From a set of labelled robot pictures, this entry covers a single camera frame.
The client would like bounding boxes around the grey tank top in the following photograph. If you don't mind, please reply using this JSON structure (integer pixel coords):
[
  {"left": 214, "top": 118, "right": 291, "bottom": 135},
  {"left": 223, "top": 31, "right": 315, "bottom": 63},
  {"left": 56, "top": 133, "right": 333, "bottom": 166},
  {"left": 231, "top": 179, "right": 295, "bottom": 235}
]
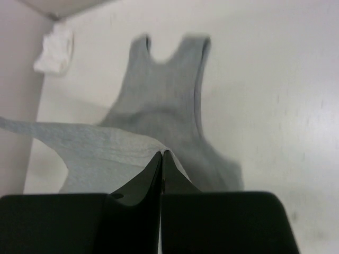
[{"left": 1, "top": 35, "right": 244, "bottom": 193}]

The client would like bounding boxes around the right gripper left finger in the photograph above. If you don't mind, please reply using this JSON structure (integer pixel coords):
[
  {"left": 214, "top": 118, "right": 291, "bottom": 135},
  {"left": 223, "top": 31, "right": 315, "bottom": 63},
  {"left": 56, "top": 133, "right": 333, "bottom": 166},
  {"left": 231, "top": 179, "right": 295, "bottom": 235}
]
[{"left": 1, "top": 152, "right": 162, "bottom": 253}]

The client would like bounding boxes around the folded white tank top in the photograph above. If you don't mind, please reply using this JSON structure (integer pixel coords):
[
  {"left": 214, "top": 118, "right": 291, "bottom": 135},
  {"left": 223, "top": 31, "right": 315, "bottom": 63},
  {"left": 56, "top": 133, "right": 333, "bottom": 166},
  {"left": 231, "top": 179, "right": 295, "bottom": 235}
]
[{"left": 33, "top": 26, "right": 74, "bottom": 75}]

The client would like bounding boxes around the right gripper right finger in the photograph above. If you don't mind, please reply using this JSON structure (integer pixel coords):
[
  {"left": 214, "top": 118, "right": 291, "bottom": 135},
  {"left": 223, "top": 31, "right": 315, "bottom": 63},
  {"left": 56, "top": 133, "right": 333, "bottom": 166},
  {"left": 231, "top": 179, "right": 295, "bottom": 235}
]
[{"left": 161, "top": 151, "right": 299, "bottom": 253}]

